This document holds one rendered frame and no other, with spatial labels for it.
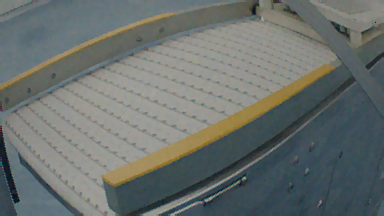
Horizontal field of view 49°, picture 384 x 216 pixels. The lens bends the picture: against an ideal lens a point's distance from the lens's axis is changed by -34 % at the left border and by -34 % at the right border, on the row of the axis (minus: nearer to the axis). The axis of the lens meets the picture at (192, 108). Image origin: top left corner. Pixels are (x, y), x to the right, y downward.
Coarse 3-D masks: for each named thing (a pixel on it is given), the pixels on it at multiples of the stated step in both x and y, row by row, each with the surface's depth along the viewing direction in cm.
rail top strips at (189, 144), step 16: (160, 16) 77; (112, 32) 71; (80, 48) 66; (48, 64) 62; (16, 80) 58; (304, 80) 56; (272, 96) 52; (288, 96) 53; (240, 112) 49; (256, 112) 49; (208, 128) 47; (224, 128) 47; (176, 144) 45; (192, 144) 45; (144, 160) 42; (160, 160) 42; (112, 176) 40; (128, 176) 40
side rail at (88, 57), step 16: (240, 0) 89; (256, 0) 91; (176, 16) 78; (192, 16) 81; (208, 16) 83; (224, 16) 86; (240, 16) 89; (128, 32) 72; (144, 32) 75; (160, 32) 77; (176, 32) 79; (96, 48) 69; (112, 48) 71; (128, 48) 74; (64, 64) 65; (80, 64) 67; (96, 64) 70; (32, 80) 61; (48, 80) 63; (0, 96) 56; (16, 96) 59; (32, 96) 61
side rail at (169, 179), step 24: (360, 48) 71; (336, 72) 62; (312, 96) 57; (264, 120) 50; (288, 120) 54; (216, 144) 46; (240, 144) 49; (168, 168) 43; (192, 168) 45; (216, 168) 47; (120, 192) 39; (144, 192) 41; (168, 192) 44
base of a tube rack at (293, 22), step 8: (256, 8) 91; (264, 8) 89; (280, 8) 91; (256, 16) 91; (264, 16) 90; (272, 16) 88; (280, 16) 87; (288, 16) 86; (296, 16) 87; (280, 24) 88; (288, 24) 87; (296, 24) 85; (304, 24) 84; (304, 32) 84; (312, 32) 83; (368, 32) 87; (376, 32) 88; (320, 40) 82; (368, 40) 81; (352, 48) 77
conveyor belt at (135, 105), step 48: (144, 48) 75; (192, 48) 75; (240, 48) 76; (288, 48) 78; (48, 96) 62; (96, 96) 62; (144, 96) 62; (192, 96) 62; (240, 96) 62; (48, 144) 51; (96, 144) 52; (144, 144) 53; (96, 192) 44
